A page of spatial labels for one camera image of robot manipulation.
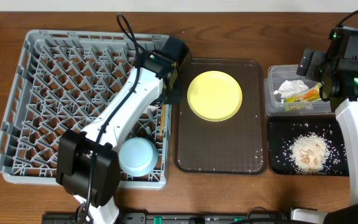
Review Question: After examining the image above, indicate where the wooden chopstick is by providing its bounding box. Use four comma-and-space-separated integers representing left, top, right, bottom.
160, 105, 165, 136

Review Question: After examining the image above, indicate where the yellow pandan cake wrapper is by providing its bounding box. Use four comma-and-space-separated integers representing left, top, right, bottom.
282, 83, 322, 103

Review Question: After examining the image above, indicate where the white tissue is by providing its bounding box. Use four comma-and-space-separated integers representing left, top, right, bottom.
274, 80, 309, 99

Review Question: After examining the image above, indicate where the light blue rice bowl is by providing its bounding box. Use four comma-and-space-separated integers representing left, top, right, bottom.
119, 138, 158, 177

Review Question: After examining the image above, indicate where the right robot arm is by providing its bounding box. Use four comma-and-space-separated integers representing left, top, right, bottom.
290, 49, 358, 223

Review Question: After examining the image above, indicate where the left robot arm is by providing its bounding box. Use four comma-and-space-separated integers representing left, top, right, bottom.
55, 50, 191, 223

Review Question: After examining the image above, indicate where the pile of rice waste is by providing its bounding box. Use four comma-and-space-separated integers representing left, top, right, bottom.
275, 123, 347, 175

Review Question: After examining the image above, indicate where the grey dishwasher rack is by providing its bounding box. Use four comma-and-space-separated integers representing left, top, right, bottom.
0, 29, 174, 190

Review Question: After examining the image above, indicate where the clear plastic bin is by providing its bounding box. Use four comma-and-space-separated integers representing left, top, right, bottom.
264, 65, 334, 116

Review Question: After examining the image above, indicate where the yellow plastic plate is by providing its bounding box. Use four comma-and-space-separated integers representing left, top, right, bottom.
187, 71, 242, 122

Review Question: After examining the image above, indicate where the black plastic tray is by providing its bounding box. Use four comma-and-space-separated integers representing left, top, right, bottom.
266, 116, 351, 177

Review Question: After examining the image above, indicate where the dark brown serving tray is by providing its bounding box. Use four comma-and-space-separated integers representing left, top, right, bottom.
173, 58, 267, 175

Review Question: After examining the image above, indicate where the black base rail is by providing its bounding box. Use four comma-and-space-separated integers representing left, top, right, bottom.
41, 213, 287, 224

